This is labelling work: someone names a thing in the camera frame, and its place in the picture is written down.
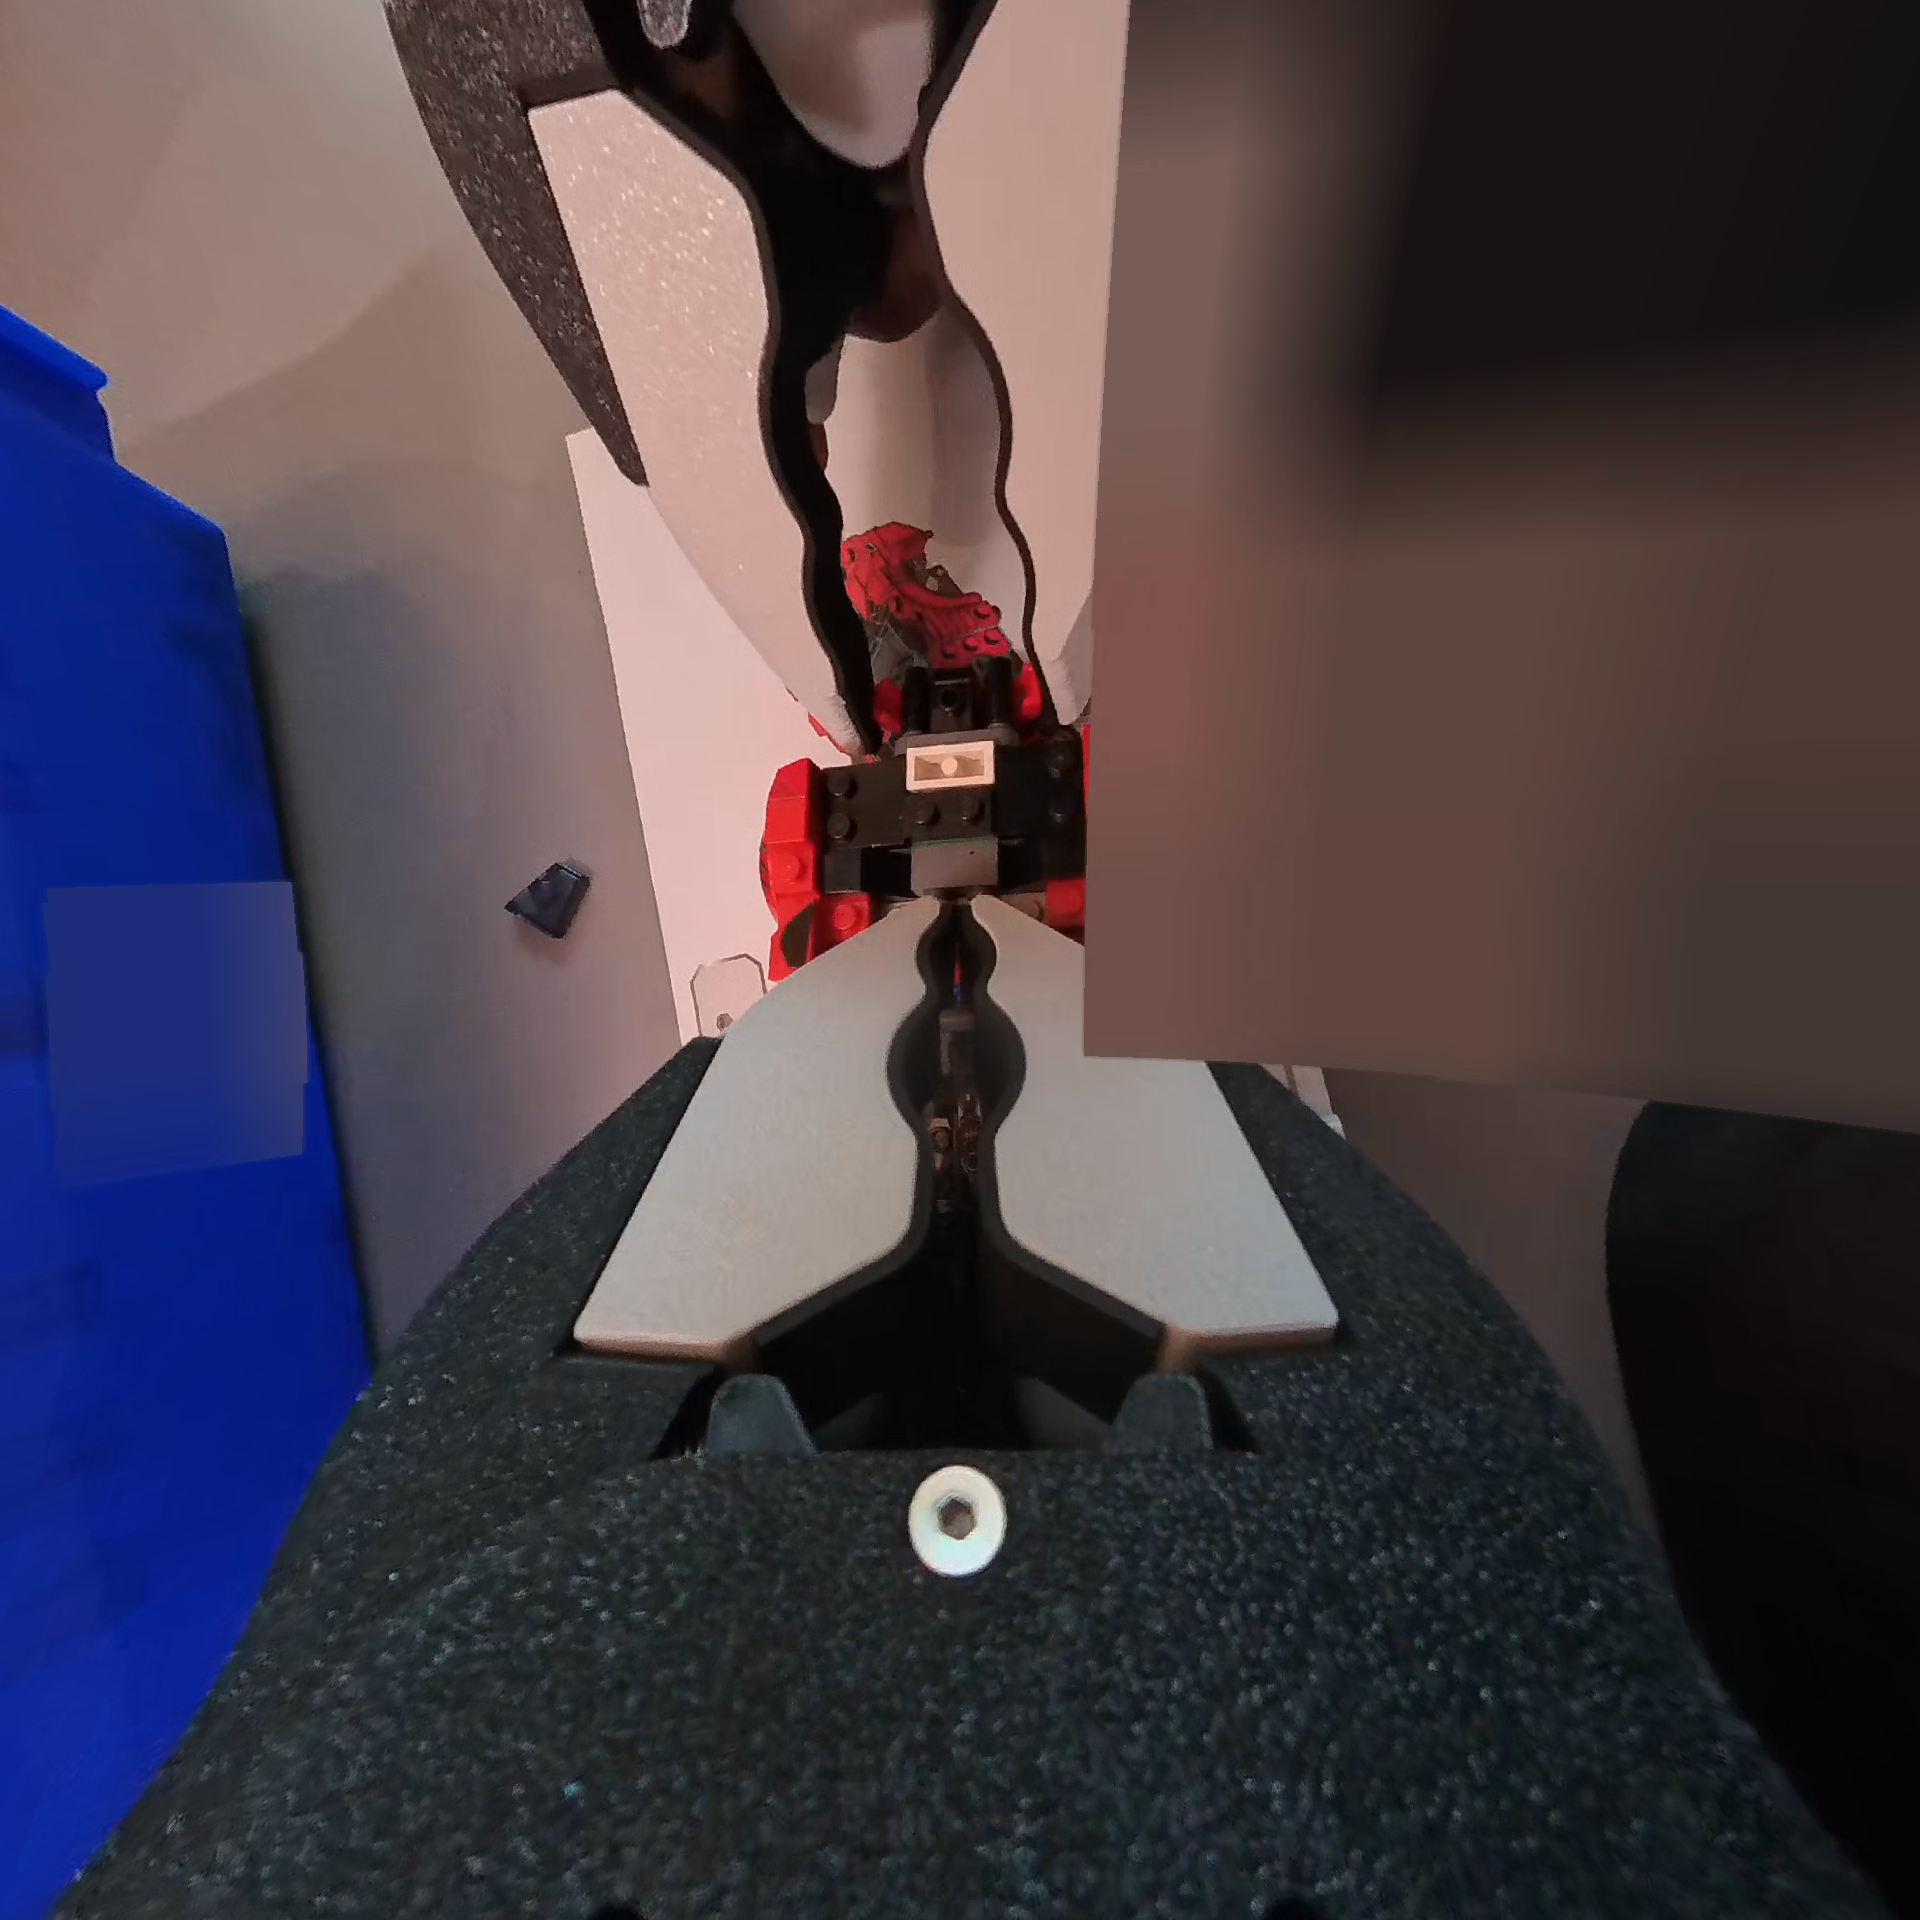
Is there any black quilted chair seat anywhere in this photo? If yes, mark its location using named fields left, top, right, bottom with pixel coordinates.
left=1606, top=1105, right=1920, bottom=1920

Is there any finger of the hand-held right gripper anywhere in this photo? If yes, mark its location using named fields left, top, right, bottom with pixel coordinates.
left=909, top=0, right=1119, bottom=729
left=529, top=91, right=890, bottom=754

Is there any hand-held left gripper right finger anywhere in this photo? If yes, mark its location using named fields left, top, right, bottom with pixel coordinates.
left=955, top=899, right=1348, bottom=1361

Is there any lego instruction booklet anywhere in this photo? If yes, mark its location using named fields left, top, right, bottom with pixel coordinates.
left=564, top=430, right=1100, bottom=1046

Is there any blue plastic bin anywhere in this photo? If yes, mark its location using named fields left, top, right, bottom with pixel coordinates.
left=0, top=312, right=377, bottom=1920

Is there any red and black lego car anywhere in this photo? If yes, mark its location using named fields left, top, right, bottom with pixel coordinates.
left=757, top=526, right=1095, bottom=981

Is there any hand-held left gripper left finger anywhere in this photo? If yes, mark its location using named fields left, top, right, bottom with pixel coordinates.
left=564, top=899, right=969, bottom=1370

